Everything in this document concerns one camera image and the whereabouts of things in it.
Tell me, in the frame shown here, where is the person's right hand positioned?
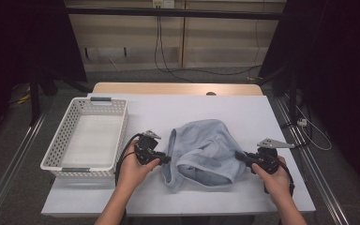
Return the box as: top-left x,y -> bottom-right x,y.
252,156 -> 292,205

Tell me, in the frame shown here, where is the right hand-held gripper black cable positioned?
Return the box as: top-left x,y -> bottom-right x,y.
277,157 -> 295,196

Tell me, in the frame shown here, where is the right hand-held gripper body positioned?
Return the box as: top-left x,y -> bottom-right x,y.
247,138 -> 295,175

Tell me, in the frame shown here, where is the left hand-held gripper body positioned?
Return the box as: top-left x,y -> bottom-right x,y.
134,129 -> 163,166

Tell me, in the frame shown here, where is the black power cable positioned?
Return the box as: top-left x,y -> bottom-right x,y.
158,7 -> 263,77
154,7 -> 195,83

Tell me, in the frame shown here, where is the aluminium floor rail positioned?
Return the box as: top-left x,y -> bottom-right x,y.
0,112 -> 50,225
273,97 -> 351,225

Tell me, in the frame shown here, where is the black curtain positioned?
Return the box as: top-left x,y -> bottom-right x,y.
257,0 -> 360,201
0,0 -> 88,95

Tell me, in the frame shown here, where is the white cable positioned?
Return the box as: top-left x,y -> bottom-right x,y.
294,104 -> 333,152

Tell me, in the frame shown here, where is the black metal stand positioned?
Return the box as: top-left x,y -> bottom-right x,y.
27,67 -> 92,126
256,64 -> 298,125

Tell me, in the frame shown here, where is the yellow cable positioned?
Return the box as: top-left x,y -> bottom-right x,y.
8,92 -> 32,106

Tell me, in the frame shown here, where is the light blue tank top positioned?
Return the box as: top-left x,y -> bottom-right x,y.
161,118 -> 248,193

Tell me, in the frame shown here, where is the left hand-held gripper black cable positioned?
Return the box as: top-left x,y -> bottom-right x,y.
114,133 -> 143,186

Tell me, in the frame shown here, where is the white table cover sheet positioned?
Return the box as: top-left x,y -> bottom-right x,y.
40,93 -> 317,218

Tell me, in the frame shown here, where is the light wooden table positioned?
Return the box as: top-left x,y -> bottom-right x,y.
92,82 -> 264,97

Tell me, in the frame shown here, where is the white wall socket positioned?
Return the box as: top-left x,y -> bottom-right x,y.
152,0 -> 175,9

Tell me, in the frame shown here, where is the black metal crossbar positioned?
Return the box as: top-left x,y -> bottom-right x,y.
65,7 -> 284,22

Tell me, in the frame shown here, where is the hand-held gripper black cable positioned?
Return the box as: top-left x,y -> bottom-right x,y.
114,133 -> 143,186
277,157 -> 295,196

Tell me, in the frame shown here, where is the white perforated plastic basket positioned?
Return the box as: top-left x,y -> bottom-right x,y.
39,97 -> 129,180

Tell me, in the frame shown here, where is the beige wooden desk cabinet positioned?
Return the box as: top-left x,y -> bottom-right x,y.
64,0 -> 287,73

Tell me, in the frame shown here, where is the person's left hand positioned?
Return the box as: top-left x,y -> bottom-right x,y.
117,140 -> 161,188

